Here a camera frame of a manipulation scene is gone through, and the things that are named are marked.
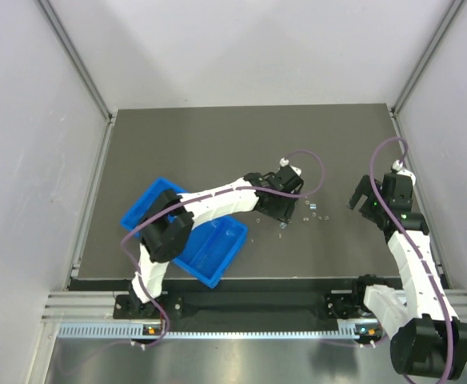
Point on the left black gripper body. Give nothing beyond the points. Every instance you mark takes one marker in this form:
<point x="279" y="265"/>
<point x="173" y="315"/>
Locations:
<point x="281" y="206"/>

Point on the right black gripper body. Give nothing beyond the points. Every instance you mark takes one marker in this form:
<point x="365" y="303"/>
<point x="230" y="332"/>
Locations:
<point x="370" y="198"/>

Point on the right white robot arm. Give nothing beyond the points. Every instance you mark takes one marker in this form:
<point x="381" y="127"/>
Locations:
<point x="427" y="337"/>

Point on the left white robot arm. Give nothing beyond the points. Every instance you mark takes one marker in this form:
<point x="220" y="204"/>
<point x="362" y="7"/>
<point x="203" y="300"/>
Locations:
<point x="166" y="226"/>

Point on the blue compartment bin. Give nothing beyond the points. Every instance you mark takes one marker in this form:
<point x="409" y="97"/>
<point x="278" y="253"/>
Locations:
<point x="212" y="246"/>

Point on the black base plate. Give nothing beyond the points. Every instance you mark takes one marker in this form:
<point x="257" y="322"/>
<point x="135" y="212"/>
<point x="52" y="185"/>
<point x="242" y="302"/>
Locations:
<point x="317" y="303"/>

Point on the slotted cable duct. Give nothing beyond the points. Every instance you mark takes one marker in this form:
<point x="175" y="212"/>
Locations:
<point x="342" y="330"/>

